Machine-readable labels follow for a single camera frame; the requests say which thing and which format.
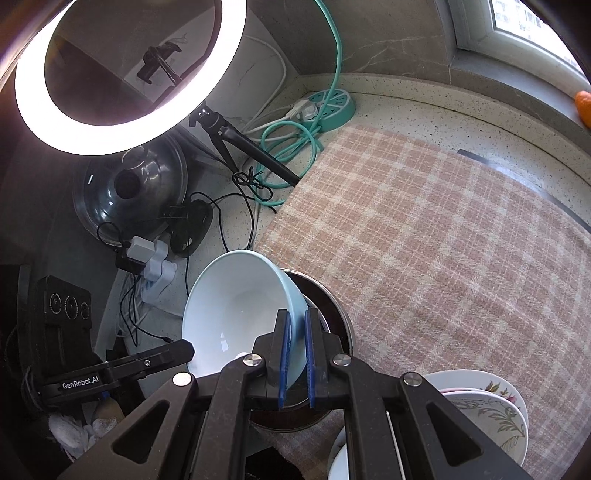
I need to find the orange tangerine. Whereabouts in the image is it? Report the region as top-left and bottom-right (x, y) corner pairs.
(575, 90), (591, 127)

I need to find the pink plaid cloth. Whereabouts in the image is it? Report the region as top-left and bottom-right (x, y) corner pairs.
(252, 124), (591, 480)

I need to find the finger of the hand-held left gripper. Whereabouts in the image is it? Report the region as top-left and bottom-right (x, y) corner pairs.
(108, 339), (195, 384)

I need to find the black phone clamp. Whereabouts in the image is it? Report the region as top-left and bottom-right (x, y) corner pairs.
(141, 41), (183, 86)

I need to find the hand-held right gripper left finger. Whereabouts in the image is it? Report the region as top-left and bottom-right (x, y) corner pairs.
(55, 310), (293, 480)

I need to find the white power adapter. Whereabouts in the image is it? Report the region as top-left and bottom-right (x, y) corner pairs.
(127, 235), (158, 261)
(143, 251), (178, 284)

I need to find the black tripod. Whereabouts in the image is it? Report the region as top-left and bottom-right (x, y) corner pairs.
(188, 105), (301, 188)

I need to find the white ring light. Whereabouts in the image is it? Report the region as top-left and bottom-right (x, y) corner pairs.
(14, 0), (247, 155)

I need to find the person's left hand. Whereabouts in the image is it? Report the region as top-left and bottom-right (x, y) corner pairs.
(50, 398), (123, 462)

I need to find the small pink floral plate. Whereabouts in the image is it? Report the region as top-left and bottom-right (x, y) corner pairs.
(436, 382), (527, 402)

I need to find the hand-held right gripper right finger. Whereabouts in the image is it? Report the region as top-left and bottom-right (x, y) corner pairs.
(305, 308), (536, 480)

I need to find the white plug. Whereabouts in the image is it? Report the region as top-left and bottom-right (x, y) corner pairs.
(287, 99), (321, 121)

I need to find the black oval stand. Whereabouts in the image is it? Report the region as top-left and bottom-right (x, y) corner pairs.
(168, 198), (214, 258)

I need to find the black cable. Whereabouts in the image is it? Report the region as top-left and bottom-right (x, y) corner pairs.
(97, 166), (287, 347)

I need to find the light blue ceramic bowl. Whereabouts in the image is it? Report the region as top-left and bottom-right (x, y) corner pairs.
(182, 250), (308, 384)

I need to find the white framed window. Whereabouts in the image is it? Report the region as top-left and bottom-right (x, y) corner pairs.
(436, 0), (591, 93)

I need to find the teal round power strip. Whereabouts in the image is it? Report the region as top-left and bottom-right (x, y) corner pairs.
(295, 89), (357, 132)

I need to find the steel pot lid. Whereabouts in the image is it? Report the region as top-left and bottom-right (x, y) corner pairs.
(73, 136), (190, 245)

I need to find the teal cable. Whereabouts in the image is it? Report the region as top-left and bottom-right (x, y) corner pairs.
(249, 0), (345, 206)

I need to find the white leaf-pattern plate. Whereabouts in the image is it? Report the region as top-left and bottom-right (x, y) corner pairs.
(392, 390), (529, 480)

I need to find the large steel bowl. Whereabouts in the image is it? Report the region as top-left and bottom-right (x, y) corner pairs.
(249, 269), (357, 433)

